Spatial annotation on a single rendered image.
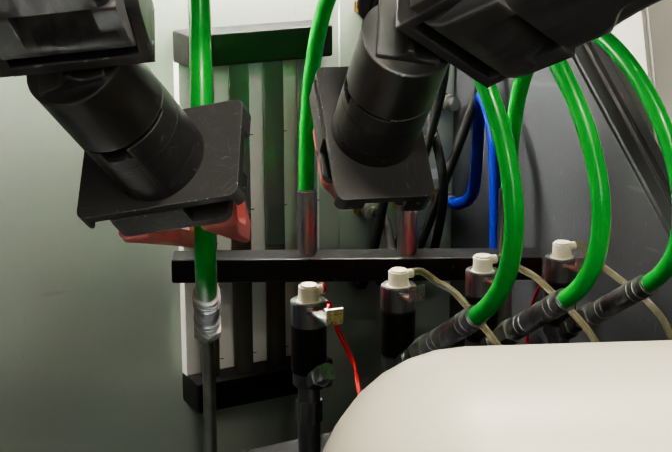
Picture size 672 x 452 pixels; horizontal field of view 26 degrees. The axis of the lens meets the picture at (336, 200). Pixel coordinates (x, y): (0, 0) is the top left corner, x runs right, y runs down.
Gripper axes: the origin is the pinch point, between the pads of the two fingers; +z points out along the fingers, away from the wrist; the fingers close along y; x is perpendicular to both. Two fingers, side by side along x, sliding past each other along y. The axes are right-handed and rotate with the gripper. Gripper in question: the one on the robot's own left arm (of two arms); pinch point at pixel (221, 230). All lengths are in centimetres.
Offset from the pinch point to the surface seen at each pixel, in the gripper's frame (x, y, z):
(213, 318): 2.0, 3.9, 8.0
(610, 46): -22.8, -22.9, 19.5
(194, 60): -7.6, -1.1, -7.8
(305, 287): -5.3, 1.5, 19.1
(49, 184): -20.9, 27.7, 22.6
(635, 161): -21.2, -22.3, 34.5
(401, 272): -8.1, -4.6, 24.1
